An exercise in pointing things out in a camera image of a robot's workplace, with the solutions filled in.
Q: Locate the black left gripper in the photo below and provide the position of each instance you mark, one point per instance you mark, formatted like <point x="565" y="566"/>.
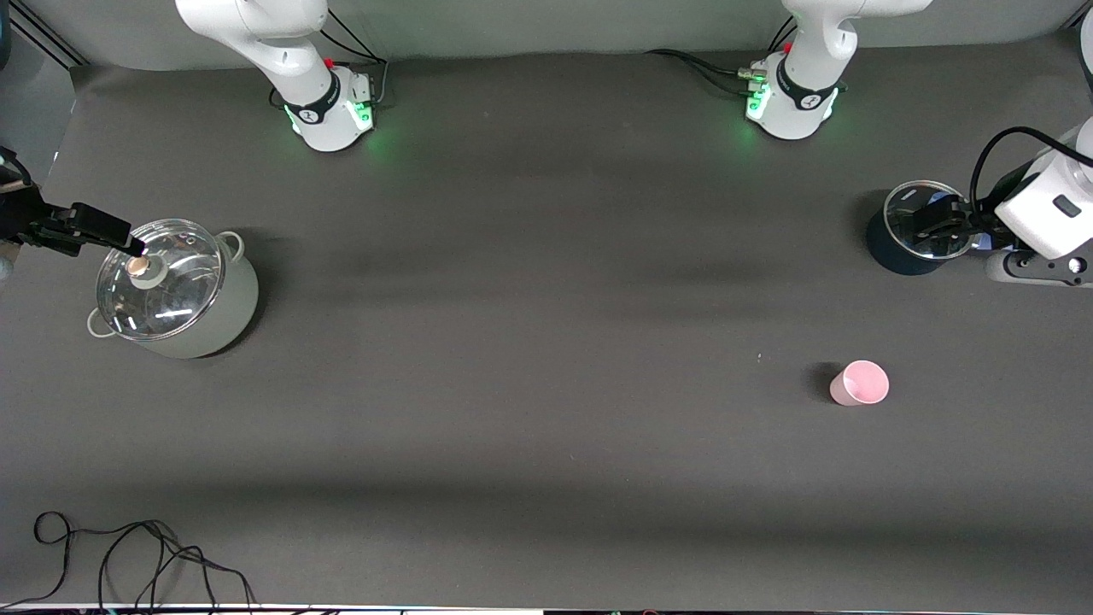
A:
<point x="982" y="224"/>

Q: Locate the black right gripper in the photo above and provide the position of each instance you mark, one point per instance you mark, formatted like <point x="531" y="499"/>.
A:
<point x="19" y="217"/>

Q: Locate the pink plastic cup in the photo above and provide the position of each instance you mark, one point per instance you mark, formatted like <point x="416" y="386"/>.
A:
<point x="858" y="384"/>

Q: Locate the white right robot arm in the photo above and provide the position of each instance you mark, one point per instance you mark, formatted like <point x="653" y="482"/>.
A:
<point x="290" y="60"/>

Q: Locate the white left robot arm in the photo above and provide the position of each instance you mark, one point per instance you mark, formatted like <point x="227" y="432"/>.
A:
<point x="807" y="94"/>

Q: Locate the glass saucepan lid blue knob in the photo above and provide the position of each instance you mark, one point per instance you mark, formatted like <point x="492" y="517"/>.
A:
<point x="903" y="213"/>

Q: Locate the dark blue saucepan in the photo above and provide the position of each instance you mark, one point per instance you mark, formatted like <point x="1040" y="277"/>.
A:
<point x="888" y="254"/>

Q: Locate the glass pot lid beige knob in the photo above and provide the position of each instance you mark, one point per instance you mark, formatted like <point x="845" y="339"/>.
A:
<point x="184" y="290"/>

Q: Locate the sage green cooking pot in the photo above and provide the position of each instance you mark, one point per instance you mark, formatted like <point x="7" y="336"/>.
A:
<point x="230" y="316"/>

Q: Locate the dark grey table mat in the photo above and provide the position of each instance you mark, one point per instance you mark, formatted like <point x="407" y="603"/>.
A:
<point x="546" y="384"/>

